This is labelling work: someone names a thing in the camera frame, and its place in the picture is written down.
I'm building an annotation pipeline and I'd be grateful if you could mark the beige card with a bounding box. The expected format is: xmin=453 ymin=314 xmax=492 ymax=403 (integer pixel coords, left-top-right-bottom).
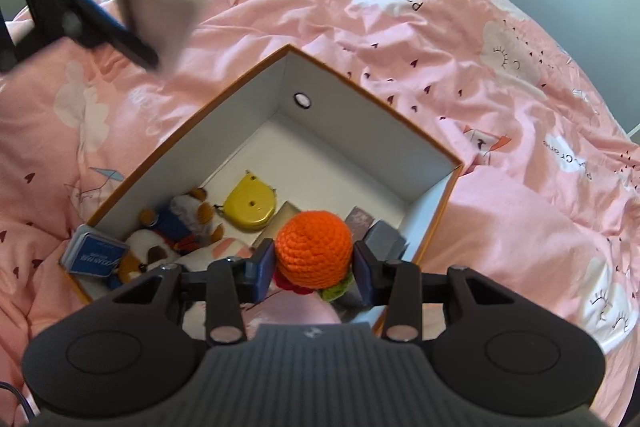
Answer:
xmin=272 ymin=201 xmax=301 ymax=228

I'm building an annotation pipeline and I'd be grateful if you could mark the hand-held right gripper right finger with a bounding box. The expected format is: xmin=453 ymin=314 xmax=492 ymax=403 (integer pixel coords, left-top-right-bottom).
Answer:
xmin=352 ymin=243 xmax=518 ymax=343

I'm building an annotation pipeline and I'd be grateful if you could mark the orange cardboard box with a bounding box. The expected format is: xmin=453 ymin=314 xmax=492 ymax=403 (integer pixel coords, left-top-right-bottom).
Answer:
xmin=60 ymin=44 xmax=466 ymax=338

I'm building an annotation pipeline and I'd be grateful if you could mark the dark printed card box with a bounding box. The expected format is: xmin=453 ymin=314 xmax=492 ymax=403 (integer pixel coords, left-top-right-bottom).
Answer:
xmin=345 ymin=206 xmax=375 ymax=233

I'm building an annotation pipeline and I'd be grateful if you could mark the white plush with striped hat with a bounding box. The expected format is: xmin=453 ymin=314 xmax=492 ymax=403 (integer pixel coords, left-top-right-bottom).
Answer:
xmin=172 ymin=237 xmax=261 ymax=273

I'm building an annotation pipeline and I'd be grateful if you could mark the yellow tape measure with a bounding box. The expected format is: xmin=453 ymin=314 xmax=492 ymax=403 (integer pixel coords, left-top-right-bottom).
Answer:
xmin=222 ymin=172 xmax=277 ymax=232

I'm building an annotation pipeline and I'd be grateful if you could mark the pink zip pouch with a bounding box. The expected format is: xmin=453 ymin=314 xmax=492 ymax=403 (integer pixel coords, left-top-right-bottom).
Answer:
xmin=240 ymin=292 xmax=346 ymax=328

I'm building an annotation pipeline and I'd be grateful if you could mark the crochet orange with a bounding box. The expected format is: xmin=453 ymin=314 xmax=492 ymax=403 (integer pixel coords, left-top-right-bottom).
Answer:
xmin=272 ymin=209 xmax=357 ymax=303

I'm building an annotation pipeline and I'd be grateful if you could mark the brown sailor bear plush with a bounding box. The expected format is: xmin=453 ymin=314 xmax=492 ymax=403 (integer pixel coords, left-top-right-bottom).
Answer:
xmin=139 ymin=187 xmax=226 ymax=255

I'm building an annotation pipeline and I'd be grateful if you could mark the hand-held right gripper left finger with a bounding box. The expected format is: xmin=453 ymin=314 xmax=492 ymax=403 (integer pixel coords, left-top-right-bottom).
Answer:
xmin=107 ymin=238 xmax=278 ymax=348

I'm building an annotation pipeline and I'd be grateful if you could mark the white and brown plush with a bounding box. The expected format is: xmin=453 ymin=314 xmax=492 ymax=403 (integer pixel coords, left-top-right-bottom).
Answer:
xmin=125 ymin=229 xmax=176 ymax=265

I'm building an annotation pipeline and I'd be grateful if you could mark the blue card box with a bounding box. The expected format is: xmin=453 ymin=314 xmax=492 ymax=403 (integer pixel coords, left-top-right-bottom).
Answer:
xmin=60 ymin=224 xmax=131 ymax=280

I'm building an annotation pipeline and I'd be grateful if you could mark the blue and brown keychain plush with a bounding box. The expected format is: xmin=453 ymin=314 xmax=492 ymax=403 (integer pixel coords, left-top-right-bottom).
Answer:
xmin=115 ymin=254 xmax=151 ymax=292

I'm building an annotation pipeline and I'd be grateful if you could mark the grey small box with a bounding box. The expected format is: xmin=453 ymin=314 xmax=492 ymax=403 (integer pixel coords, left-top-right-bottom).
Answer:
xmin=362 ymin=221 xmax=408 ymax=265

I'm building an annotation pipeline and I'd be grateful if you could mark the pink printed blanket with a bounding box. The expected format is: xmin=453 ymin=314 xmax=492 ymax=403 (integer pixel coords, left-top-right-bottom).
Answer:
xmin=0 ymin=0 xmax=640 ymax=427

